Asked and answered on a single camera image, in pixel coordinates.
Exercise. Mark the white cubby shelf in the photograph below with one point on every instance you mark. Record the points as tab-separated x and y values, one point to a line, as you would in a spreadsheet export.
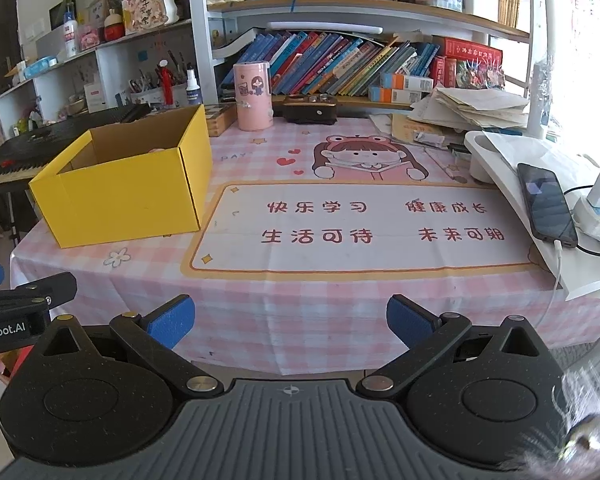
130	55

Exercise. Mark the red printed bag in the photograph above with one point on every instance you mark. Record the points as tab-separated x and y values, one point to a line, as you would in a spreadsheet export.
15	360

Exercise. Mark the small black case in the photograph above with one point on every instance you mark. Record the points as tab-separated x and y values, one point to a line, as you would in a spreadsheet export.
310	112

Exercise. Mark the black electronic keyboard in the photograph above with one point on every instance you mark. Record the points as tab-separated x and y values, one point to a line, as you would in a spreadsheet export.
40	145

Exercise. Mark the red boxed book set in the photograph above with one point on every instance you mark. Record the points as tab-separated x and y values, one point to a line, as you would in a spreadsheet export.
467	60

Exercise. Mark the wooden chessboard box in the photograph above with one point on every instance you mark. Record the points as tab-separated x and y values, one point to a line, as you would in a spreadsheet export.
220	120

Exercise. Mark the black smartphone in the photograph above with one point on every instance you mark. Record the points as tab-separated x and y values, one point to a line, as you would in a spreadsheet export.
547	205

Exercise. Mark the blue tissue pack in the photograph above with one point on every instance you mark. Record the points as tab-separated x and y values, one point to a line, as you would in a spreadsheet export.
40	67

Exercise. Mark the white pen holder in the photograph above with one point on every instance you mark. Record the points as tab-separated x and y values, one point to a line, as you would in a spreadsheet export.
180	96
145	97

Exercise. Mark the white power strip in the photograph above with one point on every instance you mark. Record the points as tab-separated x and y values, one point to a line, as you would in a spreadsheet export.
595	220

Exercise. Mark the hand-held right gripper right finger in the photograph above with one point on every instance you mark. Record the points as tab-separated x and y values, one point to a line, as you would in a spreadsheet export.
410	320

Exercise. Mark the stack of papers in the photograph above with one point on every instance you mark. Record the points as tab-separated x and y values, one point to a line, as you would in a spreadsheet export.
475	107

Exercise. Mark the red bottle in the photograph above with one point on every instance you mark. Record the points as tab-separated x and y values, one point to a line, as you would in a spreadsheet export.
167	85

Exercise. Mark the white desk bookshelf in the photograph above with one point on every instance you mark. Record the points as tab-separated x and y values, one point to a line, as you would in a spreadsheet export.
200	35

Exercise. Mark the orange blue small box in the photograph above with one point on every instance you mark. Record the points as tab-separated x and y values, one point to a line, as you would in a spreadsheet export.
405	82
395	95

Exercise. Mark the black keyboard stand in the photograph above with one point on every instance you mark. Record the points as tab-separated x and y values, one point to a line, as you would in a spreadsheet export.
12	220

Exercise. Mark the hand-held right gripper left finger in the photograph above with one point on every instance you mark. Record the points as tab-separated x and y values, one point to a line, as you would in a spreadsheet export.
172	320

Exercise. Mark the white flat board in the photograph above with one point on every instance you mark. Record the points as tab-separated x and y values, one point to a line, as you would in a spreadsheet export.
592	270

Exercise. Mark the red round doll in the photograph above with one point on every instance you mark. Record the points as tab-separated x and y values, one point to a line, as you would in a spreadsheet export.
114	30

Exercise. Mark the pink tin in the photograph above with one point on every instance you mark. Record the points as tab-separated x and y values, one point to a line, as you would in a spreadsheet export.
89	40

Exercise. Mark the white spray bottle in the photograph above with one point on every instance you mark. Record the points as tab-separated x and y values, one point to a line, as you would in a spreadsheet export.
193	92

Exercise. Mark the grey fluffy charm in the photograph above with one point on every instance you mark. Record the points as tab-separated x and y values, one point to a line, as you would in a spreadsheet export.
575	425

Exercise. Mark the pink cylindrical container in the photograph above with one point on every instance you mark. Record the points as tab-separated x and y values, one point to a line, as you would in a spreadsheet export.
252	105

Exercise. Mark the pink checkered desktop cloth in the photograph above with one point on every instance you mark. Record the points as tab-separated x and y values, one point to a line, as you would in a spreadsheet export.
330	300

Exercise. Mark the yellow cardboard box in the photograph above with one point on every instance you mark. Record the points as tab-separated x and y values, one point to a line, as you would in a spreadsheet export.
120	200

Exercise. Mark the white box red label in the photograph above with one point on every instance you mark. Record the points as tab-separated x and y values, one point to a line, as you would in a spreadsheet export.
95	100

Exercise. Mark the white lotion bottle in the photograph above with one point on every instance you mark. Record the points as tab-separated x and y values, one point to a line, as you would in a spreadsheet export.
70	35

